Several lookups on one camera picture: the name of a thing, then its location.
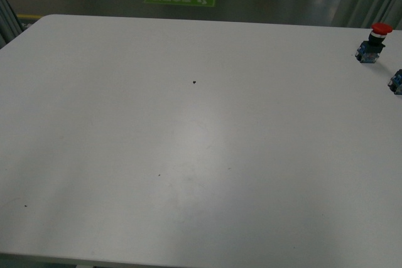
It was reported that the green floor sign sticker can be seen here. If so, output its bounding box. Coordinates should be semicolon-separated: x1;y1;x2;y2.
144;0;216;8

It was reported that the grey curtain left side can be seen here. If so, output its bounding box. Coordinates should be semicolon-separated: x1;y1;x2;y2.
0;0;24;48

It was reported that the red push button switch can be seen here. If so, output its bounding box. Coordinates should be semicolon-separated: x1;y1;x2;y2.
355;23;393;63

